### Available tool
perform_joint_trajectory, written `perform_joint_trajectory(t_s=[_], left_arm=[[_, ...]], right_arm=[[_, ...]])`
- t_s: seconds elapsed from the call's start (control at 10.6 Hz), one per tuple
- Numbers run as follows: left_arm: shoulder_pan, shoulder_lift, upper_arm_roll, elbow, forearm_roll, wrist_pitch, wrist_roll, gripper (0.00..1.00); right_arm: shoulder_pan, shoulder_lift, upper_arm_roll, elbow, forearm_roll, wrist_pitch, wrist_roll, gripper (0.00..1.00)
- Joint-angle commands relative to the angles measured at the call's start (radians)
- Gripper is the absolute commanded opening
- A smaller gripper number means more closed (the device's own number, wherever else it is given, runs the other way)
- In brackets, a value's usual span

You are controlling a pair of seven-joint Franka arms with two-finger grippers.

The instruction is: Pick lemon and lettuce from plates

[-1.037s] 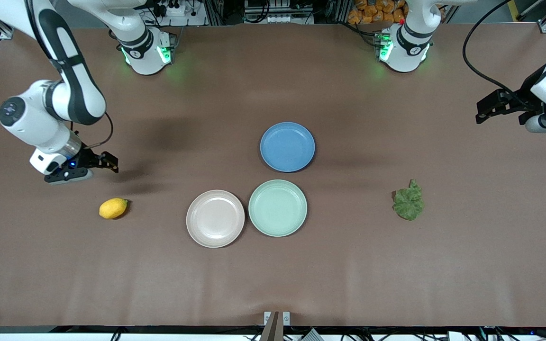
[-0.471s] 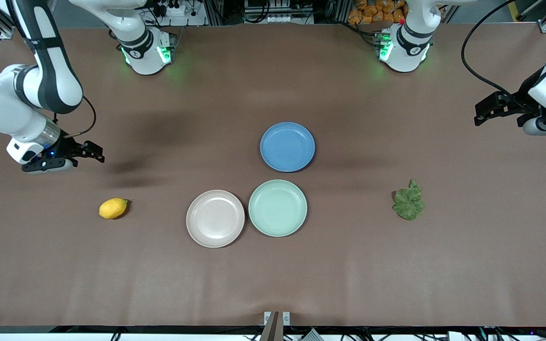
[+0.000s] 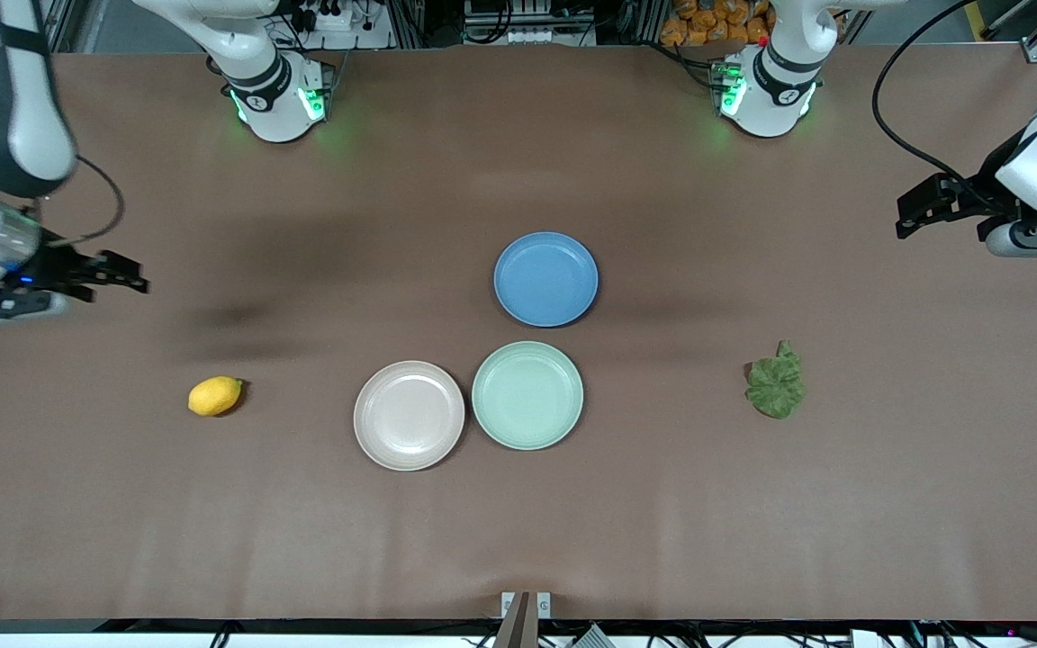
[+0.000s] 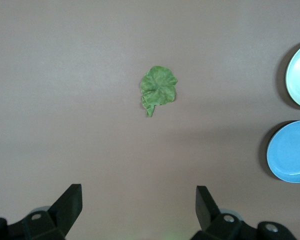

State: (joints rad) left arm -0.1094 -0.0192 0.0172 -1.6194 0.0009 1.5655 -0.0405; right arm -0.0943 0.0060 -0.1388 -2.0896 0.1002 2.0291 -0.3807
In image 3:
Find white table edge bracket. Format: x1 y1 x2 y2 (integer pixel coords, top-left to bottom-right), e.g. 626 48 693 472
500 591 552 620

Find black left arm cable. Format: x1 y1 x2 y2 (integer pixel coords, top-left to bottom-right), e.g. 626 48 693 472
872 0 1010 194

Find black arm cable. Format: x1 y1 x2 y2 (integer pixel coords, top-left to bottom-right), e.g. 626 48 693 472
32 155 126 248
872 0 1010 194

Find metal equipment rack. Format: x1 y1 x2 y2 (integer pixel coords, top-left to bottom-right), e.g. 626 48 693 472
463 0 596 46

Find orange snack bags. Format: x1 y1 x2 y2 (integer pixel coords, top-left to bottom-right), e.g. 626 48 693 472
660 0 776 48

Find white power strip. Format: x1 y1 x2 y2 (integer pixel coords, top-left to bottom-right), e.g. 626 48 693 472
289 0 393 50

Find green lettuce leaf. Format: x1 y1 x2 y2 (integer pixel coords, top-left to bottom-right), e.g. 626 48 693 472
744 339 807 420

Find beige plate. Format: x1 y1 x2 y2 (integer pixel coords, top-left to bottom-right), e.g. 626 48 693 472
353 360 466 473

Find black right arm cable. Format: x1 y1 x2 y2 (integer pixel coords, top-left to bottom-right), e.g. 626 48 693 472
32 155 126 248

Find brown stand post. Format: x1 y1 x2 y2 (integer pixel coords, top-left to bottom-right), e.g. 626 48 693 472
493 591 539 648

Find pale green plate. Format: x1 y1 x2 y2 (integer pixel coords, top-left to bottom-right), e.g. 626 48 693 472
471 340 585 452

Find blue plate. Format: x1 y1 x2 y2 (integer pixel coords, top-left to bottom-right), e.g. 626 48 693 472
493 231 600 329

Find yellow lemon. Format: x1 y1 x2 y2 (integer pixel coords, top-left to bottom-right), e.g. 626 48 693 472
188 375 244 418

